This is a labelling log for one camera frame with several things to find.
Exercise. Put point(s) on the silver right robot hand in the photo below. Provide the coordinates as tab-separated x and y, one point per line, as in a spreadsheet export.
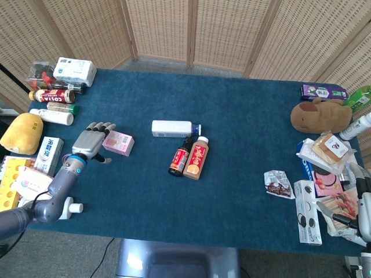
365	208

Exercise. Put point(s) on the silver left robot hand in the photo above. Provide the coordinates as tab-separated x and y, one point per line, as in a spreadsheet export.
88	143

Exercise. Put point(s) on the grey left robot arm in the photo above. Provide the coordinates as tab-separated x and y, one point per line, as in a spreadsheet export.
58	191

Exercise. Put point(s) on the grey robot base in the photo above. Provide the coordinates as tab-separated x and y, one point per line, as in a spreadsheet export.
174	260

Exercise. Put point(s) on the pink strawberry cookie box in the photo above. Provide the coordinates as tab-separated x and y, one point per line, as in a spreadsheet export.
329	184

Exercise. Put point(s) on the long white Oreo box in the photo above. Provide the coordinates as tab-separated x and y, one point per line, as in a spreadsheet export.
308	214

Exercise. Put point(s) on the clear box with red items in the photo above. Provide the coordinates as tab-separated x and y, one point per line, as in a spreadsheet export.
39	75

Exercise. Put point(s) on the purple box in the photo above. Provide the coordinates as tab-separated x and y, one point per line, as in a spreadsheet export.
321	92

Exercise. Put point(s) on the clear bamboo stick pack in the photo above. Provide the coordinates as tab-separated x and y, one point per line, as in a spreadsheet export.
343	205

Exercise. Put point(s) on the white and blue carton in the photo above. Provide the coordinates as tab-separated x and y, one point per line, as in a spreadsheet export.
48	155

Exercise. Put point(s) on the bottle with green cap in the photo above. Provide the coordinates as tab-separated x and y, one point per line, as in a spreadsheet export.
62	107

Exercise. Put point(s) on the white tube bottle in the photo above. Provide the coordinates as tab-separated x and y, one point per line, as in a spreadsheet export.
52	116

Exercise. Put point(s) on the black cola bottle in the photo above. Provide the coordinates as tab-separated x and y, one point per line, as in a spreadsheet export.
71	87

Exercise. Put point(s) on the red Costa coffee bottle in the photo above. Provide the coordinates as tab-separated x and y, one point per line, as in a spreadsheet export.
53	96

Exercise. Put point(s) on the white lotion bottle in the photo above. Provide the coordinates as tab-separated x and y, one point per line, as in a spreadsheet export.
71	208

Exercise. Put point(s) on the yellow plush toy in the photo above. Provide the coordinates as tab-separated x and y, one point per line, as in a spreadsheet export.
21	133

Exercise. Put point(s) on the wrapped sandwich cake pack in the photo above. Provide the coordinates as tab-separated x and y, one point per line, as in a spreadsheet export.
333	149

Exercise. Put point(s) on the blue Oreo pack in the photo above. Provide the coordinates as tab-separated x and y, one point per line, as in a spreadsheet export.
307	172

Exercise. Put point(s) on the pink and white tissue packet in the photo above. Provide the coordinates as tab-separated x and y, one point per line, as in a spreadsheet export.
32	182

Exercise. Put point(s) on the white tissue pack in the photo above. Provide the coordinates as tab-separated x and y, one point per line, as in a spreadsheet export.
75	71

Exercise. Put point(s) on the white bottle with grey label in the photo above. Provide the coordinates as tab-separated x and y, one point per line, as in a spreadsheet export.
355	128

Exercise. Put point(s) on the white flat carton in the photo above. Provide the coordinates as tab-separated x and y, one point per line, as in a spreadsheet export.
305	152

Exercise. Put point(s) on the white bottle with blue cap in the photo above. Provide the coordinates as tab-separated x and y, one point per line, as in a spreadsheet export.
172	128

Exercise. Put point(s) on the yellow holed tray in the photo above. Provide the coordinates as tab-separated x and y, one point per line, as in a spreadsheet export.
8	185

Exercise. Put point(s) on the dark bottle with red label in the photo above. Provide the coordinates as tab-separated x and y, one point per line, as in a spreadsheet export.
179	160

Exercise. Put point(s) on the silver snack wrapper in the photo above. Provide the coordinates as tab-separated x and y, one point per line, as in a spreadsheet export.
276	182

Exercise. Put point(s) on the brown capybara plush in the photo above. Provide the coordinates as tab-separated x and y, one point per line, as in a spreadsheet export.
321	117

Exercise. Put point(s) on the green drink bottle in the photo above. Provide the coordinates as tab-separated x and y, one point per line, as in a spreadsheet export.
359	100

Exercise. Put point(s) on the brown drink bottle orange label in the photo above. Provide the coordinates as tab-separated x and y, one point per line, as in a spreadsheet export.
196	160

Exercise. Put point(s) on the wicker folding screen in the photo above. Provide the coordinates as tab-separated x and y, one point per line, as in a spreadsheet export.
162	29

